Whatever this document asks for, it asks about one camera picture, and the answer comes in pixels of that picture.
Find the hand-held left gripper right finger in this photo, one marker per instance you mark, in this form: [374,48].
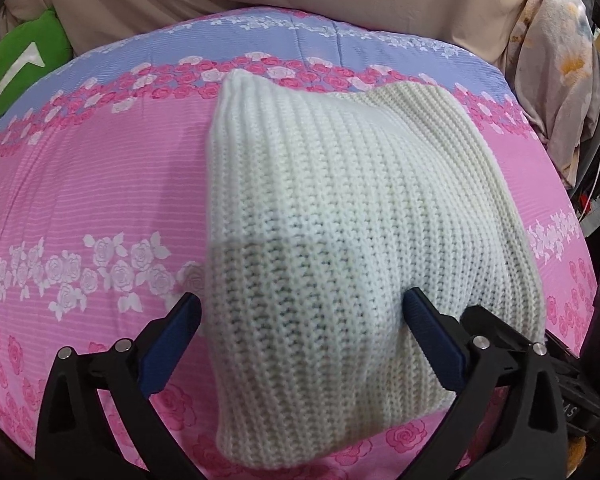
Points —
[435,350]

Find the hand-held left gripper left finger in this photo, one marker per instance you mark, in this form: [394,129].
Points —
[172,345]

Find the white red navy knit sweater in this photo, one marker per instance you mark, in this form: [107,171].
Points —
[330,235]

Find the black case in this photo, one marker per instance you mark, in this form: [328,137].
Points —
[585,395]

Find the pink floral bedsheet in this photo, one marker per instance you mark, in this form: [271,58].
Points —
[105,185]

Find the cream floral cloth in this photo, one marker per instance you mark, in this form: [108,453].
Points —
[555,85]

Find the green pillow with white mark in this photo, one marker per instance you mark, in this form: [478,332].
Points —
[40,35]

